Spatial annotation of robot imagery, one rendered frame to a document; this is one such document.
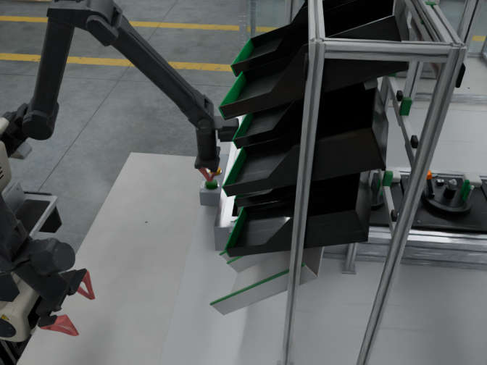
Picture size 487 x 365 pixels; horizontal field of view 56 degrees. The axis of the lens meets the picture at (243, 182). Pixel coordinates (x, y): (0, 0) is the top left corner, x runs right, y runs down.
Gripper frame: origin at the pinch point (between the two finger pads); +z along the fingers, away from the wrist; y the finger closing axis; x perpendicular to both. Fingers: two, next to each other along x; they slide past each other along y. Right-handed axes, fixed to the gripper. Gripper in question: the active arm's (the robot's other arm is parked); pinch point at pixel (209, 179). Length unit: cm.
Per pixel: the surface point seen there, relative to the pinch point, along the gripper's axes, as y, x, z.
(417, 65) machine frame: 78, -76, -4
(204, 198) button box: -3.6, 1.6, 4.9
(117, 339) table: -50, 16, 12
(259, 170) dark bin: -44, -19, -39
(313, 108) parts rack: -54, -27, -59
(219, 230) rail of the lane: -18.5, -5.5, 3.7
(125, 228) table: -12.1, 25.9, 12.0
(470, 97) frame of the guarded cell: 80, -103, 12
